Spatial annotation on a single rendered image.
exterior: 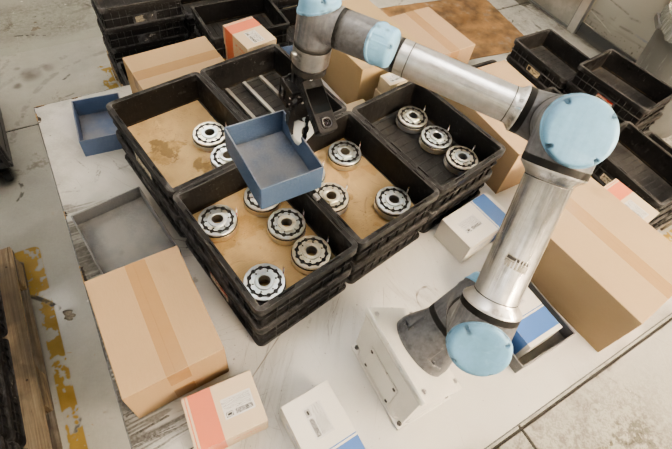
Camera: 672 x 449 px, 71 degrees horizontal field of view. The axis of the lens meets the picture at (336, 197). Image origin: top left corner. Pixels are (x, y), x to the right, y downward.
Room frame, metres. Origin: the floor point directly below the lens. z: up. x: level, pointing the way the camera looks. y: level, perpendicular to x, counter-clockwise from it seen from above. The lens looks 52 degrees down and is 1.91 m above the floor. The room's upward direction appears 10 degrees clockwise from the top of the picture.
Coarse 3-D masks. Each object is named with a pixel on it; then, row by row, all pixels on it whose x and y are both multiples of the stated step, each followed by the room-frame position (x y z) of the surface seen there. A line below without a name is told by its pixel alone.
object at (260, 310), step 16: (208, 176) 0.76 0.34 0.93; (176, 192) 0.69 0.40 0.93; (320, 208) 0.72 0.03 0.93; (192, 224) 0.61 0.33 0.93; (336, 224) 0.68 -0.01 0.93; (208, 240) 0.57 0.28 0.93; (352, 240) 0.64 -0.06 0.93; (336, 256) 0.59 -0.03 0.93; (224, 272) 0.51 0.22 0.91; (320, 272) 0.54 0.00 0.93; (240, 288) 0.46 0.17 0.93; (288, 288) 0.48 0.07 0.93; (304, 288) 0.50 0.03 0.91; (256, 304) 0.43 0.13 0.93; (272, 304) 0.44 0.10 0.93
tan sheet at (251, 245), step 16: (240, 192) 0.80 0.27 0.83; (240, 208) 0.75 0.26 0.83; (240, 224) 0.70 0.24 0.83; (256, 224) 0.70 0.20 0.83; (240, 240) 0.65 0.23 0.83; (256, 240) 0.65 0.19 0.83; (224, 256) 0.59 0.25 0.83; (240, 256) 0.60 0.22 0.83; (256, 256) 0.61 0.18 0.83; (272, 256) 0.62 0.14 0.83; (288, 256) 0.62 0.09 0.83; (240, 272) 0.55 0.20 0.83; (288, 272) 0.58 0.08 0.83
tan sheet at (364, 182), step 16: (320, 160) 0.98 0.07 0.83; (336, 176) 0.93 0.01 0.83; (352, 176) 0.94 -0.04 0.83; (368, 176) 0.95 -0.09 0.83; (352, 192) 0.88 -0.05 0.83; (368, 192) 0.89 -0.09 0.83; (352, 208) 0.82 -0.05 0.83; (368, 208) 0.83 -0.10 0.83; (352, 224) 0.76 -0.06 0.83; (368, 224) 0.77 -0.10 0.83; (384, 224) 0.78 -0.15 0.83
